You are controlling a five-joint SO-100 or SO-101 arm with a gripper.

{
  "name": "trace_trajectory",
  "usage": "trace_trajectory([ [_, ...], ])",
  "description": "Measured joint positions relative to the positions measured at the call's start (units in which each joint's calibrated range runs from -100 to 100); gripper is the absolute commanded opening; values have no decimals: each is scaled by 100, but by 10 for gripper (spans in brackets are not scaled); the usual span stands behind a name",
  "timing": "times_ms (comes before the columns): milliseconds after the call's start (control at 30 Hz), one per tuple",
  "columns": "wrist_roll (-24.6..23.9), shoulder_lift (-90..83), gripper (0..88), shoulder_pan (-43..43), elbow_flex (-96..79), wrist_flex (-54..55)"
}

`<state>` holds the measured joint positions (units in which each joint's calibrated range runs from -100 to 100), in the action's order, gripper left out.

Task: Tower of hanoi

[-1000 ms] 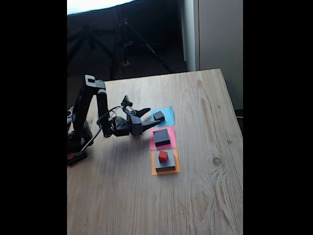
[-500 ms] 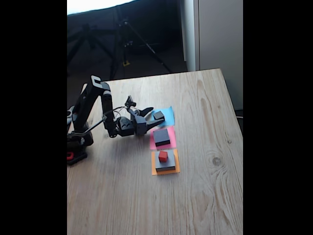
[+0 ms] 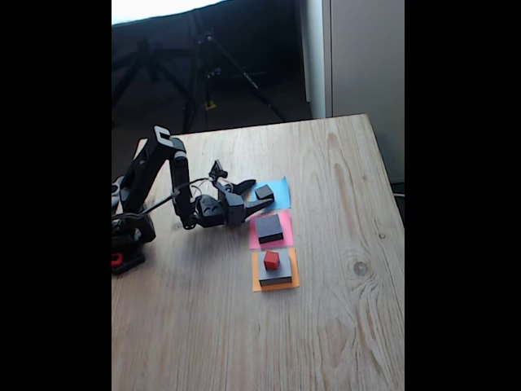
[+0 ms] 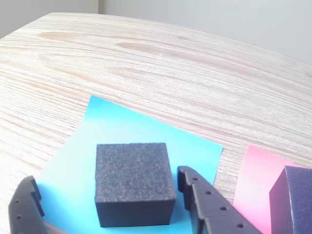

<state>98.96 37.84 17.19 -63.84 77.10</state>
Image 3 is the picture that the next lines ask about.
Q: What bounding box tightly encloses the black light stand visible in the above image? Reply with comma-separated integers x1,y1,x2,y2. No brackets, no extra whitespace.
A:
112,38,184,119

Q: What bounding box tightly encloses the medium black cube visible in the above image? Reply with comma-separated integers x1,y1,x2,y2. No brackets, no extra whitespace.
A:
255,213,285,244

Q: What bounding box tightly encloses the bright white light panel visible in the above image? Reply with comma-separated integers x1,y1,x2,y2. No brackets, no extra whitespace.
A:
112,0,229,25

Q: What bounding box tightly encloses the black tripod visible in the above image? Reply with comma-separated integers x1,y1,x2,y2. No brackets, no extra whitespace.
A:
178,32,288,134

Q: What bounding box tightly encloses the orange paper sheet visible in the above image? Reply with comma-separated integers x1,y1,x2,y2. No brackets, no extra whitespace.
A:
252,247,300,292

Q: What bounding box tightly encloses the black cable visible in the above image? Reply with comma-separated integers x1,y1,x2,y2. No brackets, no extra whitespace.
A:
112,177,213,224

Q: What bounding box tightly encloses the white cabinet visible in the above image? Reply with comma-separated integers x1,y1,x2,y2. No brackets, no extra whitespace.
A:
300,0,405,184

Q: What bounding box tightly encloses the pink paper sheet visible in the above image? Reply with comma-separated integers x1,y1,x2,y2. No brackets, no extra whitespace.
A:
248,210,294,250

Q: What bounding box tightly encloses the large grey cube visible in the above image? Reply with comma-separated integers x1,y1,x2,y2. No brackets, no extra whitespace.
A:
256,248,293,288

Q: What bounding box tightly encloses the blue paper sheet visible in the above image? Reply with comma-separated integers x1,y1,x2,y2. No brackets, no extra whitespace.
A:
247,177,292,213

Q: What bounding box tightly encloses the small gripper camera board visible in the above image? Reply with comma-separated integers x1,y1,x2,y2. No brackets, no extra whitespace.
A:
208,160,229,181

